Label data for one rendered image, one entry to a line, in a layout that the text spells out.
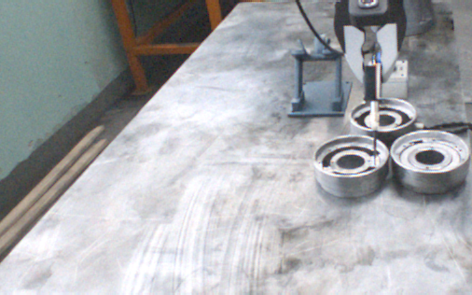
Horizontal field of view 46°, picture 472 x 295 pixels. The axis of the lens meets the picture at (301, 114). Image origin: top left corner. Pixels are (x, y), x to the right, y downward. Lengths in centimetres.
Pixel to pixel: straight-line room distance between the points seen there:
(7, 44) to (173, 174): 178
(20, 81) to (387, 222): 211
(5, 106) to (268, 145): 178
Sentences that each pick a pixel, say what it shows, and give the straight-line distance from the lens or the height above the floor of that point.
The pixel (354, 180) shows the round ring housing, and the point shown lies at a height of 83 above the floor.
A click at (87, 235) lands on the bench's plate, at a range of 81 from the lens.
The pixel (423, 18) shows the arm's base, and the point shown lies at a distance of 129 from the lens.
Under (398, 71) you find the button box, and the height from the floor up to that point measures 85.
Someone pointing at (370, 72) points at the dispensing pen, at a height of 94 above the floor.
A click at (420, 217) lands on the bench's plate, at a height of 80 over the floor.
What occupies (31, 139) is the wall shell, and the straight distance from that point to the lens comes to 266.
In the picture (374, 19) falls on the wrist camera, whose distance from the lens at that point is 64.
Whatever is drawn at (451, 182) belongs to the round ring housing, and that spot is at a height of 82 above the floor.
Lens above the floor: 126
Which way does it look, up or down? 28 degrees down
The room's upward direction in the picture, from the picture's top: 8 degrees counter-clockwise
